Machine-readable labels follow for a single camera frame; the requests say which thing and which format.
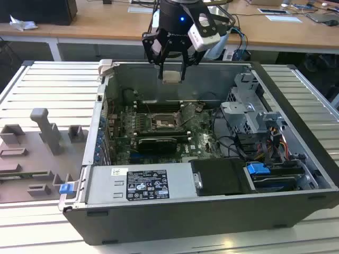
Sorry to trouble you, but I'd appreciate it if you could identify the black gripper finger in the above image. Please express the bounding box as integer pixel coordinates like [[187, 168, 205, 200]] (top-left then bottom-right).
[[181, 43, 202, 80], [141, 31, 165, 79]]

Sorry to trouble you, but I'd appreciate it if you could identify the silver CPU plate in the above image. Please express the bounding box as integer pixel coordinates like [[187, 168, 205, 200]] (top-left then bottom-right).
[[162, 70, 183, 85]]

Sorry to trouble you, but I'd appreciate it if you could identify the black RAM slot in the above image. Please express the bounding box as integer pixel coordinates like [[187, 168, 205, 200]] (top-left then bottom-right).
[[116, 133, 192, 139], [137, 129, 192, 135], [136, 101, 185, 107], [136, 105, 184, 112]]

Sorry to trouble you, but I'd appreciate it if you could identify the CPU socket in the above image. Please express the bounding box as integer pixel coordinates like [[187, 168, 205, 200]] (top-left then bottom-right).
[[150, 112, 184, 132]]

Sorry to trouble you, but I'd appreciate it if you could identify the pale blue teach pendant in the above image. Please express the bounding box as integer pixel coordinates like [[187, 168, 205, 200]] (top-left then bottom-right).
[[205, 33, 230, 60]]

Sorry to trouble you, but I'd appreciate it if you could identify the grey case latch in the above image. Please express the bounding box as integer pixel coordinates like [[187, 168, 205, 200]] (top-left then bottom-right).
[[97, 58, 115, 78]]

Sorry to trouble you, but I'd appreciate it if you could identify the wooden desk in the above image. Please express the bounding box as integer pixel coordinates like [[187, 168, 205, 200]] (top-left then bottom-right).
[[0, 0, 339, 55]]

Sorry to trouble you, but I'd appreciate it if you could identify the black round board part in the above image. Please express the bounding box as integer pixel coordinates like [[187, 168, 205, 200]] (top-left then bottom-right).
[[122, 88, 135, 103]]

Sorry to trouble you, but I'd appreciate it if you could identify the grey metal drive cage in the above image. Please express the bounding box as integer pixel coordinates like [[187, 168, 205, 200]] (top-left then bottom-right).
[[220, 71, 289, 134]]

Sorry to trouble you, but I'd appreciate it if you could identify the green motherboard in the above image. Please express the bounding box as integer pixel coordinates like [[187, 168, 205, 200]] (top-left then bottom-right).
[[107, 100, 234, 164]]

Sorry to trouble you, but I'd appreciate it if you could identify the black graphics card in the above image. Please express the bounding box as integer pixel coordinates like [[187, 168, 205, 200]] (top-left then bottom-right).
[[137, 137, 177, 155]]

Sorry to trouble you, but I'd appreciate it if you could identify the white paper sheet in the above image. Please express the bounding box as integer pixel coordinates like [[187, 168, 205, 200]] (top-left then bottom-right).
[[265, 14, 302, 23]]

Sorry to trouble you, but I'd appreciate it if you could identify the black box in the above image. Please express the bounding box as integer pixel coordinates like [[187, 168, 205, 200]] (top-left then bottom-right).
[[0, 0, 78, 26]]

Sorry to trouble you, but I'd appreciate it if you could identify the black plastic shroud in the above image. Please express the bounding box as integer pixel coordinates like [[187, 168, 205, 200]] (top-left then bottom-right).
[[190, 158, 252, 197]]

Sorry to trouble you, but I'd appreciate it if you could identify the dark blue bag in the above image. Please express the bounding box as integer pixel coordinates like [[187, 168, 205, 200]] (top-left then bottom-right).
[[304, 52, 335, 72]]

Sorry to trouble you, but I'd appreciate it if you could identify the crumpled white paper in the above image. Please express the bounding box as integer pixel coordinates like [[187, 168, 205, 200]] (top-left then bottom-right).
[[9, 14, 38, 31]]

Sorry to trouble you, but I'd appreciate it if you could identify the hard disk in blue carrier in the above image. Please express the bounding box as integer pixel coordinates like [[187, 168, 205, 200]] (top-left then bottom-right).
[[245, 162, 305, 193]]

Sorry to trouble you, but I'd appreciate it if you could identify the grey laptop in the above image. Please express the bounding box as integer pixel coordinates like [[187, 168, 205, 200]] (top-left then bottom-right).
[[306, 12, 339, 25]]

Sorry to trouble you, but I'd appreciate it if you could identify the grey power supply unit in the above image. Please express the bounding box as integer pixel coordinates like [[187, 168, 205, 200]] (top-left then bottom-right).
[[85, 162, 198, 205]]

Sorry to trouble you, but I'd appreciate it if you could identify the grey parts rack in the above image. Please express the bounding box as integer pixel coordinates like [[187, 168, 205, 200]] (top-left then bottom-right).
[[0, 107, 90, 204]]

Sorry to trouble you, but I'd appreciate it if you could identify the blue case latch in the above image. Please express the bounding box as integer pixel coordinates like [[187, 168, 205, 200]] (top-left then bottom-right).
[[59, 183, 73, 196]]

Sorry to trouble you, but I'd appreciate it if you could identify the black open PC case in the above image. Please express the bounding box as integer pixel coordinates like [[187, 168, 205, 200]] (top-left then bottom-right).
[[62, 58, 339, 246]]

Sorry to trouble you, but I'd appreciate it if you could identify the green RAM stick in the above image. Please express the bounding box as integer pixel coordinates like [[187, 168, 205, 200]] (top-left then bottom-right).
[[0, 172, 51, 179]]

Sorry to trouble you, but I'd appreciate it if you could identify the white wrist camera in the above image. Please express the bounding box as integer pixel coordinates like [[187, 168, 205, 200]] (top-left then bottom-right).
[[187, 12, 222, 52]]

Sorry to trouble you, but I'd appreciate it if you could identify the grey desk cable lid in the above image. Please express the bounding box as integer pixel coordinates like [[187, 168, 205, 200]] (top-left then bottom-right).
[[128, 6, 156, 14], [258, 7, 289, 14]]

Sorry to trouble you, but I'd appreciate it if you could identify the blue cable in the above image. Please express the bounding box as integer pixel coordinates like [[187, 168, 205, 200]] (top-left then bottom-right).
[[230, 25, 249, 53]]

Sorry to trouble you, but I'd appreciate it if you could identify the black internal cable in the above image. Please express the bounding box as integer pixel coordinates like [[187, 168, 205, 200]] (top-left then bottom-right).
[[211, 107, 251, 162]]

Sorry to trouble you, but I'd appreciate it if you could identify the silver shroud handle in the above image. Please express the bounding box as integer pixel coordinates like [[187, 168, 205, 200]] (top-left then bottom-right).
[[193, 171, 203, 189]]

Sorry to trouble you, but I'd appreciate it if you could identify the coloured wire bundle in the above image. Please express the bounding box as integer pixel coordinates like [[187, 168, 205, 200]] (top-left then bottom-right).
[[267, 126, 290, 159]]

